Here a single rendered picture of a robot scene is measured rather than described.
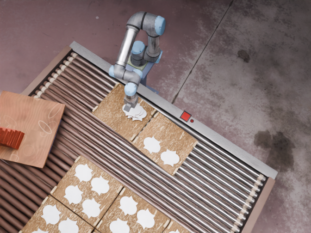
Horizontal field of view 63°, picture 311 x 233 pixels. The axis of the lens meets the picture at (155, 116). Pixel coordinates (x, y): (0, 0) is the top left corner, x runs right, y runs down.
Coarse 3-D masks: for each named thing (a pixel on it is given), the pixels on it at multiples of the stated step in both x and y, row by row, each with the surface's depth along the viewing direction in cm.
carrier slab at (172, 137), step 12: (156, 120) 208; (168, 120) 208; (144, 132) 204; (156, 132) 205; (168, 132) 205; (180, 132) 206; (132, 144) 200; (168, 144) 202; (180, 144) 203; (192, 144) 203; (156, 156) 199; (180, 156) 200; (168, 168) 196
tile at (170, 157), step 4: (164, 152) 199; (168, 152) 199; (172, 152) 199; (164, 156) 198; (168, 156) 198; (172, 156) 198; (176, 156) 198; (164, 160) 197; (168, 160) 197; (172, 160) 197; (176, 160) 197; (164, 164) 196; (168, 164) 196; (172, 164) 196
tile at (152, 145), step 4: (144, 140) 201; (148, 140) 201; (152, 140) 201; (156, 140) 201; (144, 144) 200; (148, 144) 200; (152, 144) 200; (156, 144) 200; (148, 148) 199; (152, 148) 199; (156, 148) 199; (156, 152) 198
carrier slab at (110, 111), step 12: (120, 84) 216; (108, 96) 212; (120, 96) 212; (108, 108) 208; (120, 108) 209; (144, 108) 210; (108, 120) 205; (120, 120) 206; (144, 120) 207; (120, 132) 203; (132, 132) 203
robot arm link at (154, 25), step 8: (144, 16) 166; (152, 16) 167; (160, 16) 170; (144, 24) 168; (152, 24) 166; (160, 24) 166; (152, 32) 172; (160, 32) 169; (152, 40) 184; (152, 48) 194; (144, 56) 209; (152, 56) 204; (160, 56) 207
